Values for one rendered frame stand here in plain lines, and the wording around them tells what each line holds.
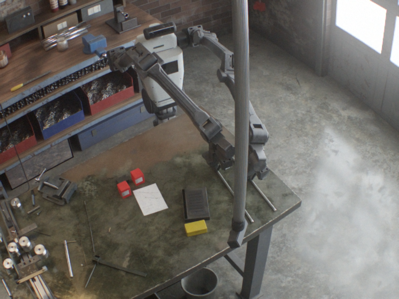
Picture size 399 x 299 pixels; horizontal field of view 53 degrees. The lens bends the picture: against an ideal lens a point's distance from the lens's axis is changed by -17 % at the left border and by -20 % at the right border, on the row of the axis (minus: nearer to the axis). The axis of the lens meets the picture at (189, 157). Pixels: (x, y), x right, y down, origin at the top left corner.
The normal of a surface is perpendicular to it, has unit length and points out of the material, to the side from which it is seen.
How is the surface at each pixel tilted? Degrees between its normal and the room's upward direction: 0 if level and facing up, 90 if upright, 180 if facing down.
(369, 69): 90
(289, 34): 90
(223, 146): 20
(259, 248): 90
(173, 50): 0
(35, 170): 90
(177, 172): 0
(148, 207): 0
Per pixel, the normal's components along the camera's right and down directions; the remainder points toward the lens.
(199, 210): -0.06, -0.70
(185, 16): 0.55, 0.57
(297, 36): -0.83, 0.42
